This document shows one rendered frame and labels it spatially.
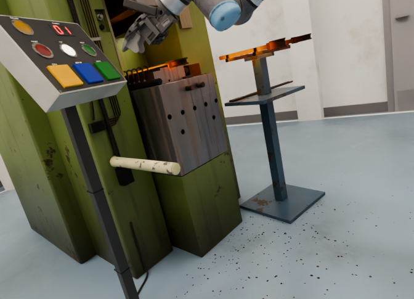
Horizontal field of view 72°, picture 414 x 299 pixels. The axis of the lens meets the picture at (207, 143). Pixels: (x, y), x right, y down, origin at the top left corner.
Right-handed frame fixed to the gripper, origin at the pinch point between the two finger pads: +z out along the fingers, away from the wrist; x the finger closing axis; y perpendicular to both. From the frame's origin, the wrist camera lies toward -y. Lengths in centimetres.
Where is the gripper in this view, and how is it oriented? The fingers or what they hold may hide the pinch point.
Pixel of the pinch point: (124, 47)
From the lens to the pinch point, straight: 105.1
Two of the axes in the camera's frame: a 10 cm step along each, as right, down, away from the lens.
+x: 2.8, -3.0, 9.1
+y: 6.5, 7.6, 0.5
